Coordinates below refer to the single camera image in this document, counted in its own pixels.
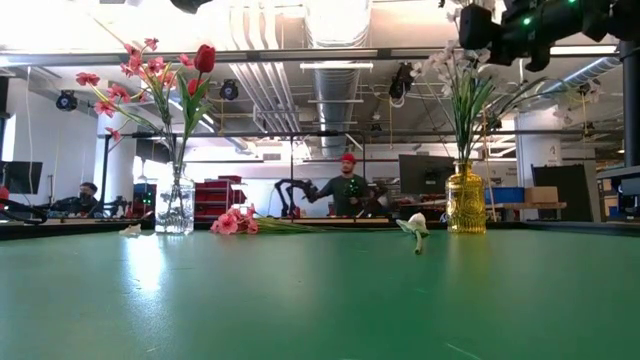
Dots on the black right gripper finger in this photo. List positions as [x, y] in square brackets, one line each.
[480, 27]

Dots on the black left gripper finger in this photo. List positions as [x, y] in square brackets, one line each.
[191, 5]

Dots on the white artificial tulip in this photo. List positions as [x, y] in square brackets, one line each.
[417, 222]
[452, 16]

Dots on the red artificial tulip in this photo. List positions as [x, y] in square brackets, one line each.
[205, 57]

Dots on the pale blossom spray dark stem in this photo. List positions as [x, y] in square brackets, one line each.
[435, 60]

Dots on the pink artificial flower bunch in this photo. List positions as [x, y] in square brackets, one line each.
[132, 65]
[227, 224]

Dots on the pale blossom spray grassy leaves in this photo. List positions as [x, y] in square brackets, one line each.
[470, 115]

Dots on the black background robot arm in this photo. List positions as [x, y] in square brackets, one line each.
[287, 187]

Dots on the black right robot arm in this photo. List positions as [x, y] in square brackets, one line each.
[627, 20]

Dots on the amber glass vase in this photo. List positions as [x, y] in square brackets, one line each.
[465, 200]

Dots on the clear glass vase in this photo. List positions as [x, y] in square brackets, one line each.
[175, 215]

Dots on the white building column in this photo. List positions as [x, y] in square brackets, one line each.
[537, 150]

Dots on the white ceiling light strip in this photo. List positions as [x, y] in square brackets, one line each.
[336, 66]

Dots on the black partition panel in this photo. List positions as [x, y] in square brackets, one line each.
[570, 175]

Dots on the brown cardboard box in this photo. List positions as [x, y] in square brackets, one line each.
[541, 194]

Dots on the blue plastic bin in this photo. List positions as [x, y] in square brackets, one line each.
[505, 195]

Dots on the wooden work table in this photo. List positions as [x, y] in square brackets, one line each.
[540, 205]

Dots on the red tool cabinet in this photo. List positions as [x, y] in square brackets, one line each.
[215, 195]

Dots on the person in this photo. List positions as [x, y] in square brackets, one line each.
[89, 197]
[347, 192]

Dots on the loose white blossom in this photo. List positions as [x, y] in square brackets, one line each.
[131, 230]

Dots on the silver ventilation duct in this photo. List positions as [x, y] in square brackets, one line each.
[336, 90]
[585, 74]

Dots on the black hanging camera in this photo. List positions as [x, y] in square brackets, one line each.
[402, 80]
[66, 101]
[229, 90]

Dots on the grey overhead frame bar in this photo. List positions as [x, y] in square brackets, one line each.
[280, 55]

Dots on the black vertical rig post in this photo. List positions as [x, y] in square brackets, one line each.
[631, 110]

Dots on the black background station frame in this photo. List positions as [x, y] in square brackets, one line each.
[250, 134]

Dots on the black table frame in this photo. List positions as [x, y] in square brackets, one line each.
[550, 226]

